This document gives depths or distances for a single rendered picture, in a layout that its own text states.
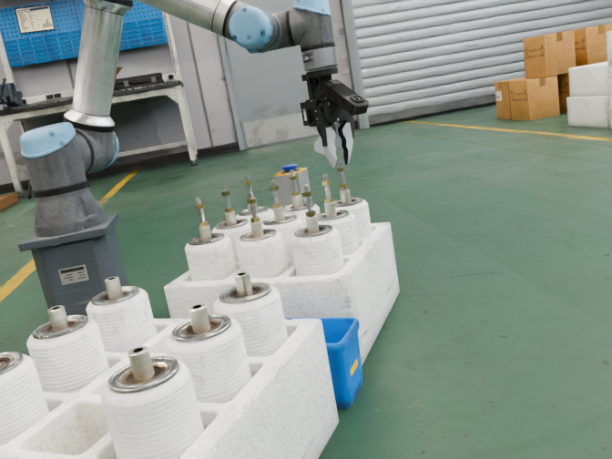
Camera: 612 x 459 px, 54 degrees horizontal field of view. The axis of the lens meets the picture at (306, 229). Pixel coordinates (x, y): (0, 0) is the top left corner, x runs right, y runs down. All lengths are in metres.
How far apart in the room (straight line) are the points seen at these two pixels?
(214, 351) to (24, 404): 0.24
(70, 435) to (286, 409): 0.28
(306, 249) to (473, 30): 5.85
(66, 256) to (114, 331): 0.46
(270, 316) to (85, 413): 0.27
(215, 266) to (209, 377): 0.50
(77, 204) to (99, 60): 0.33
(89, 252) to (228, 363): 0.70
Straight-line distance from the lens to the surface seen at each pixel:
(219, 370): 0.74
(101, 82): 1.49
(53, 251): 1.40
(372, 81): 6.41
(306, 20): 1.32
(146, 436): 0.66
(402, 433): 0.95
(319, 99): 1.34
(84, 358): 0.89
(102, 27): 1.48
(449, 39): 6.70
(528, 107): 4.83
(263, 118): 6.27
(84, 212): 1.41
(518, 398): 1.02
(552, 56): 4.90
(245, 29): 1.19
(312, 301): 1.11
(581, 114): 4.12
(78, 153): 1.43
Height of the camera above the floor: 0.52
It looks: 13 degrees down
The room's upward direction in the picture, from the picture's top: 10 degrees counter-clockwise
